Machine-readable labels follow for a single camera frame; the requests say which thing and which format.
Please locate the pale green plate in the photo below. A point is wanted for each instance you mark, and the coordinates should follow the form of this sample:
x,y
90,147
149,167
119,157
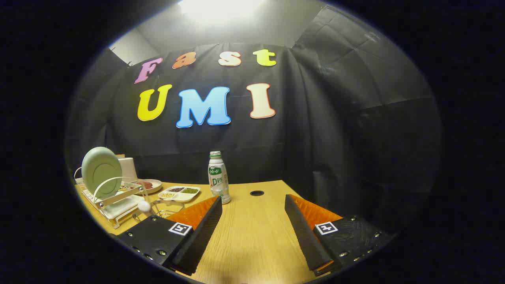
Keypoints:
x,y
100,169

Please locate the white divided tray with beans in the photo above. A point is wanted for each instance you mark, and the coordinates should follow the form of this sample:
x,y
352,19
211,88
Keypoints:
x,y
179,194

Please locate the round dish with red food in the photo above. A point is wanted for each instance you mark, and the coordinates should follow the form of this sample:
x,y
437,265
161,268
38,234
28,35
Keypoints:
x,y
152,185

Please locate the white drink bottle green label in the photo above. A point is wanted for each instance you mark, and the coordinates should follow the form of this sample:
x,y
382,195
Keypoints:
x,y
218,179

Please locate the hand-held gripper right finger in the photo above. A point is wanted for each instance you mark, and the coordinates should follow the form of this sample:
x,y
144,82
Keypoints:
x,y
305,236

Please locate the white box container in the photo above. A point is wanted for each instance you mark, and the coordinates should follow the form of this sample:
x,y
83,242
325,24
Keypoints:
x,y
128,167

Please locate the black backdrop cloth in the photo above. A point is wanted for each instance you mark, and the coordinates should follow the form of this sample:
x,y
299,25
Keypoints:
x,y
335,138

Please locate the white dish rack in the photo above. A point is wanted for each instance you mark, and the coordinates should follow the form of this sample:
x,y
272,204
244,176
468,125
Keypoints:
x,y
118,209

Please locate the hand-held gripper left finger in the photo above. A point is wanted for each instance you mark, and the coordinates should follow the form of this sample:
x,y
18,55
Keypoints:
x,y
203,232

